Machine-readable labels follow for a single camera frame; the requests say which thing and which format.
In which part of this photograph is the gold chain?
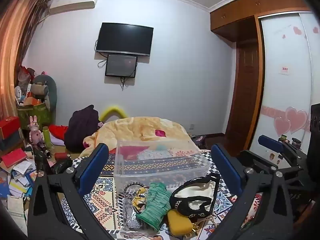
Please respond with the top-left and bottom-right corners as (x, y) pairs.
(185, 222), (201, 236)

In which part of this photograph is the black beaded hairband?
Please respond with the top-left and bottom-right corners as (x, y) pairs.
(122, 181), (147, 198)

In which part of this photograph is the grey plush toy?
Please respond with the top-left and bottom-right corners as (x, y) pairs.
(31, 74), (57, 112)

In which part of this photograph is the green storage bin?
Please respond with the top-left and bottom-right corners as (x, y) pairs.
(17, 102), (53, 130)

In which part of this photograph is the yellow printed scarf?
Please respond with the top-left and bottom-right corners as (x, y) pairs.
(131, 187), (148, 212)

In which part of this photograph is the dark purple clothing pile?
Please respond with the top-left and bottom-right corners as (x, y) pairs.
(64, 105), (100, 153)

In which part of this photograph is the small black wall monitor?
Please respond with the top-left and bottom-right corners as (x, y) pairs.
(105, 54), (138, 78)

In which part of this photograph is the white heart sliding wardrobe door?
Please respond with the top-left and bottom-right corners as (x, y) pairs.
(246, 11), (320, 155)

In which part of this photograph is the red box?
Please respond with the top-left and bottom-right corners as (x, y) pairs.
(0, 116), (22, 140)

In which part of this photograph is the clear plastic box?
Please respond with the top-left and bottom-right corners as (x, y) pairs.
(114, 140), (212, 193)

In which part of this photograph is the red plastic bag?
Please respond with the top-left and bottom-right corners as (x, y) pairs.
(19, 65), (35, 88)

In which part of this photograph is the yellow coin purse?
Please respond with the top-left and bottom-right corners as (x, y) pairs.
(167, 209), (194, 237)

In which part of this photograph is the patterned bedsheet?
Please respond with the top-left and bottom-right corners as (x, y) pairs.
(54, 147), (263, 240)

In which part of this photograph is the red cloth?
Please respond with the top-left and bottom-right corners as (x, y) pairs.
(49, 124), (69, 139)

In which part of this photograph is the cream pouch with black trim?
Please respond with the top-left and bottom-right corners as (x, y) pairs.
(170, 172), (221, 220)

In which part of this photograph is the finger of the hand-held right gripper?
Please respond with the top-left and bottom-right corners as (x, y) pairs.
(239, 150), (280, 167)
(258, 135), (300, 159)

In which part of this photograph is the green knit glove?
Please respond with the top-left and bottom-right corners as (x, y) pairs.
(136, 182), (172, 232)

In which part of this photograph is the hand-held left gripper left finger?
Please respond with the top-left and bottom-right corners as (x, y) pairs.
(27, 143), (110, 240)

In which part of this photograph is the beige floral blanket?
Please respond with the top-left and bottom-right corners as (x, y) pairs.
(80, 116), (200, 159)

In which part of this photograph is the clear glitter zip pouch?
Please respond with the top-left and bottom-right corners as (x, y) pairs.
(120, 195), (165, 234)

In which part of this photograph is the pink orange curtain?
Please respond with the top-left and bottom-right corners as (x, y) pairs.
(0, 0), (52, 120)

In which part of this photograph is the white air conditioner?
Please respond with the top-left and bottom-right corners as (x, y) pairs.
(49, 0), (100, 15)

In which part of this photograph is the yellow foam tube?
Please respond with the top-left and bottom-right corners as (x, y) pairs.
(100, 106), (128, 122)

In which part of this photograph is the pile of books and papers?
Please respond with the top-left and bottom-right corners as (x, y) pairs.
(0, 147), (38, 230)

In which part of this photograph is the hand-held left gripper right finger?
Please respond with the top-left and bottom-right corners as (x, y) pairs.
(211, 143), (298, 240)

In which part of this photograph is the brown wooden door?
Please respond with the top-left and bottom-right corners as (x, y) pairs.
(225, 15), (265, 150)

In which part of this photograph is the black wall television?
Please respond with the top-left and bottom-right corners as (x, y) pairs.
(96, 22), (154, 57)

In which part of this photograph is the wooden overhead cabinet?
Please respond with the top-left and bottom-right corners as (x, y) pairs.
(210, 0), (313, 37)

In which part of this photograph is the pink bunny toy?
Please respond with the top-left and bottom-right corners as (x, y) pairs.
(28, 116), (44, 144)

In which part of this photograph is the small white fan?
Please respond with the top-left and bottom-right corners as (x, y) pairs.
(14, 86), (25, 101)

